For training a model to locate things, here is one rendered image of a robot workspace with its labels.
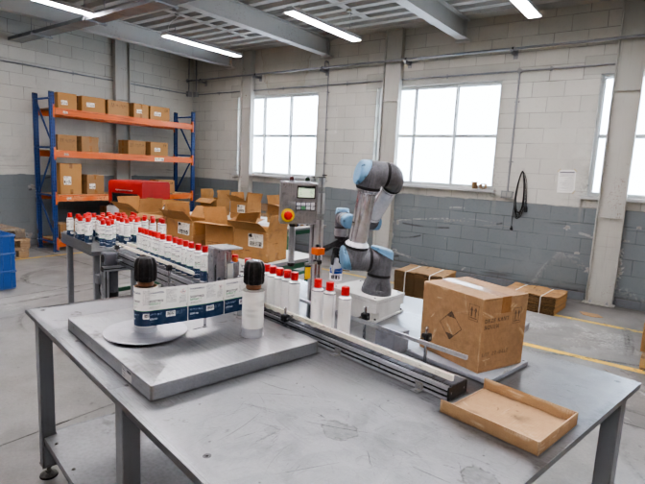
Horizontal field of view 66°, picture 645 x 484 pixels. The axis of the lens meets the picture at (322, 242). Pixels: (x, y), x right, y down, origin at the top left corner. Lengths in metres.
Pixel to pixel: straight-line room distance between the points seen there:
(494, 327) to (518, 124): 5.72
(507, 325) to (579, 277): 5.39
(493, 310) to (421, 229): 6.09
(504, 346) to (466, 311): 0.19
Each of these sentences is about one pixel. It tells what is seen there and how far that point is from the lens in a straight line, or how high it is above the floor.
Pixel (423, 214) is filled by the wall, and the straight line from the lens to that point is 7.87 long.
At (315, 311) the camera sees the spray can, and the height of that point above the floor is 0.95.
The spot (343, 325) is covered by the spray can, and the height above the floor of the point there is 0.94.
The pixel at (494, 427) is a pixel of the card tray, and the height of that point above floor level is 0.86.
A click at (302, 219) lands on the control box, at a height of 1.31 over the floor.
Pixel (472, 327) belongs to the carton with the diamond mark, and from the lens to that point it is 1.86.
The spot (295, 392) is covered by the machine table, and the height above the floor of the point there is 0.83.
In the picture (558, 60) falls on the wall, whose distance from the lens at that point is 7.44.
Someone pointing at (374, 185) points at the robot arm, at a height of 1.47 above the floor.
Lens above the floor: 1.54
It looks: 8 degrees down
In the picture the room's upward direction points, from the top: 3 degrees clockwise
